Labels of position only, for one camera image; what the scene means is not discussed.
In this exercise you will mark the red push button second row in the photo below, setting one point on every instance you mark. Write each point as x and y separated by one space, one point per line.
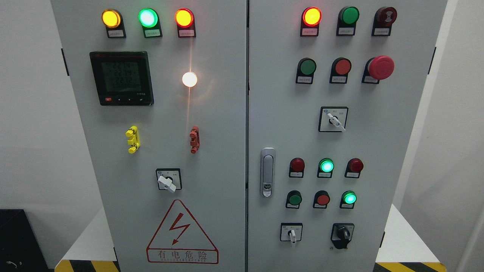
340 70

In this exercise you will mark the green push button top row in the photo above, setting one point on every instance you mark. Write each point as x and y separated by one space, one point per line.
347 19

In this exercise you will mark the white-handled selector switch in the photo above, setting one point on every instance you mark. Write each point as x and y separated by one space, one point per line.
291 232
333 119

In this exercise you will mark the white-handled selector switch left door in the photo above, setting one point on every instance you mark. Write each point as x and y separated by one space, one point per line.
169 179

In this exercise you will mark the green lit indicator middle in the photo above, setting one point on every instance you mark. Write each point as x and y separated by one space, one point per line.
325 168

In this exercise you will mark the dark red indicator left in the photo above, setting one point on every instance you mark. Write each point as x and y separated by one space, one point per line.
296 168

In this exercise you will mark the red terminal connector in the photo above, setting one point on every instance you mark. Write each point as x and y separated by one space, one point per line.
194 139

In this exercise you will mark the yellow indicator light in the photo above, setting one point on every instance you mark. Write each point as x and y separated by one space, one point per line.
113 22

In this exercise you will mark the white-handled selector switch upper right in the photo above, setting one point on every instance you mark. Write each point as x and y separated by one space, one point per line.
333 119

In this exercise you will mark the dark red buzzer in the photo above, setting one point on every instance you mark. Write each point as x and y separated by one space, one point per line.
383 20

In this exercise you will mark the green push button lower row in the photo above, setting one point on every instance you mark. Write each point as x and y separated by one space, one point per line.
293 200

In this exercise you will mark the green push button second row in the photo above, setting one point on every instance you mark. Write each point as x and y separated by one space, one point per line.
305 71

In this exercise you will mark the grey left cabinet door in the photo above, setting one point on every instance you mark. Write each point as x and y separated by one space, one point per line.
213 178

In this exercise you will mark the black knob selector switch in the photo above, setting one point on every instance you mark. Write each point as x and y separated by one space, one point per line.
341 234

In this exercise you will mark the green lit button lower row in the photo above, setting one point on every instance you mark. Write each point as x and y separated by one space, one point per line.
348 200

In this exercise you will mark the green indicator light top left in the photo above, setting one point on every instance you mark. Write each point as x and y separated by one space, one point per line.
150 23

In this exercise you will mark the red push button lower row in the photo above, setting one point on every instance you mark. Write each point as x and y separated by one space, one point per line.
321 200

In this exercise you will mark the black box lower left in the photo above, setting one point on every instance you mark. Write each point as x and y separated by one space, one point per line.
19 249

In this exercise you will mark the white-handled selector switch lower right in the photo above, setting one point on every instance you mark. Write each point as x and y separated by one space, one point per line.
291 232

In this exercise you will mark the red lit indicator top right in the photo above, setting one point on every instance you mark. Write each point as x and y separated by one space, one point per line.
310 21

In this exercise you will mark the dark red indicator right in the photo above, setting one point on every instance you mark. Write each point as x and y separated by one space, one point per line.
354 168

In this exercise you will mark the grey right cabinet door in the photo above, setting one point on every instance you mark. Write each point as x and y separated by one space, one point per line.
285 115

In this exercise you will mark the dark red indicator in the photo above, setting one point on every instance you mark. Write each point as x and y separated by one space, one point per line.
354 168
296 168

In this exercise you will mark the silver door latch handle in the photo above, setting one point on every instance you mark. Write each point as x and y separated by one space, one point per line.
266 171

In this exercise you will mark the black digital power meter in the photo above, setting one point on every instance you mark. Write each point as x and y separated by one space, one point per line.
122 78

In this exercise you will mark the red-rimmed orange indicator light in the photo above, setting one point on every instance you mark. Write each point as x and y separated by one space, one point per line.
185 21

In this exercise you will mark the grey cabinet door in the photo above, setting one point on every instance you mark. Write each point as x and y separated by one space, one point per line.
213 178
285 115

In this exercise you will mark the yellow terminal connector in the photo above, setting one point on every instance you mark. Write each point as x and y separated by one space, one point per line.
133 139

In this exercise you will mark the white lit indicator light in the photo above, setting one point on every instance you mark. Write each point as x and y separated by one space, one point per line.
189 79

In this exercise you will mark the red electric hazard warning sticker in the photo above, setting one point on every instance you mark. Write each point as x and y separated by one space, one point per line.
180 239

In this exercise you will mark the white platform with hazard stripes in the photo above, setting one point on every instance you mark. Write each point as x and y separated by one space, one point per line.
402 249

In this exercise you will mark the red emergency stop button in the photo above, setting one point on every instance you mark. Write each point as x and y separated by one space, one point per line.
377 68

